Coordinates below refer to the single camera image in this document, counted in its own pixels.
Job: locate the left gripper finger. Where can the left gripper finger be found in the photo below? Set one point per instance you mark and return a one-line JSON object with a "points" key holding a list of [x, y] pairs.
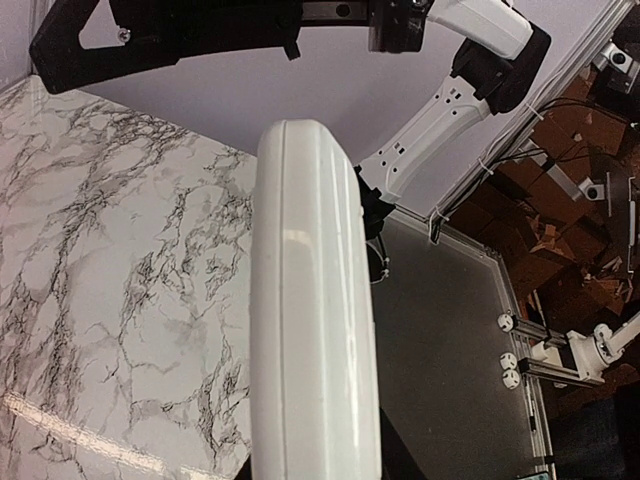
{"points": [[160, 33]]}

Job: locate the white remote control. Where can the white remote control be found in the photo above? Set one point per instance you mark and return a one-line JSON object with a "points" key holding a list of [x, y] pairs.
{"points": [[314, 401]]}

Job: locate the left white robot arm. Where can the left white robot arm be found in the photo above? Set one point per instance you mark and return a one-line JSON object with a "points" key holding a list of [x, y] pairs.
{"points": [[491, 73]]}

